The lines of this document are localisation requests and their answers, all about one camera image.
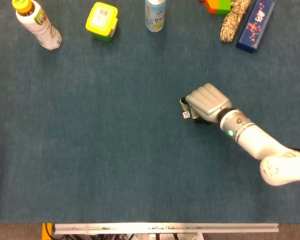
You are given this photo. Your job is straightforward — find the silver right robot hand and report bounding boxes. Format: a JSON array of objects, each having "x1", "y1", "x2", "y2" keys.
[{"x1": 179, "y1": 83, "x2": 233, "y2": 125}]

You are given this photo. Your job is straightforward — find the blue rectangular printed box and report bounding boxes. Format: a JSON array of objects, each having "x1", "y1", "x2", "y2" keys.
[{"x1": 235, "y1": 0, "x2": 276, "y2": 54}]

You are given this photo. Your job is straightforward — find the orange and green toy block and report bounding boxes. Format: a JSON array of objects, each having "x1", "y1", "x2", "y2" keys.
[{"x1": 199, "y1": 0, "x2": 232, "y2": 16}]

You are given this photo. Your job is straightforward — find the blue green table mat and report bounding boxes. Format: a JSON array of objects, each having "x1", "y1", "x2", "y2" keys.
[{"x1": 0, "y1": 0, "x2": 300, "y2": 224}]

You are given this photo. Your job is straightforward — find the light blue can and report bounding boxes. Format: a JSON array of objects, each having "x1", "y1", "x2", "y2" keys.
[{"x1": 144, "y1": 0, "x2": 167, "y2": 33}]

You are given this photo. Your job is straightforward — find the yellow green lidded container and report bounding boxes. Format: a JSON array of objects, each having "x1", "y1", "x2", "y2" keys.
[{"x1": 85, "y1": 1, "x2": 119, "y2": 43}]

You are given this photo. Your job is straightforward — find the tea bottle with yellow cap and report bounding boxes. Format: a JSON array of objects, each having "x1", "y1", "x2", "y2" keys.
[{"x1": 11, "y1": 0, "x2": 63, "y2": 51}]

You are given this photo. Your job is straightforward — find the braided rope bundle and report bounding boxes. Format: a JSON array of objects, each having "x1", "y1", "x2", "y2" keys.
[{"x1": 219, "y1": 0, "x2": 251, "y2": 43}]

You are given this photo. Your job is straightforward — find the aluminium frame rail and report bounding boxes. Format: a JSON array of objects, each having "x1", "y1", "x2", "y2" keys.
[{"x1": 52, "y1": 222, "x2": 280, "y2": 235}]

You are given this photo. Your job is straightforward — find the black cable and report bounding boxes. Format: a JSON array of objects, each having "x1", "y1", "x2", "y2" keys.
[{"x1": 45, "y1": 223, "x2": 56, "y2": 240}]

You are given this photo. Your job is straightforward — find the yellow frame bracket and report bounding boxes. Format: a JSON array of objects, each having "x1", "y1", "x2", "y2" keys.
[{"x1": 41, "y1": 222, "x2": 53, "y2": 240}]

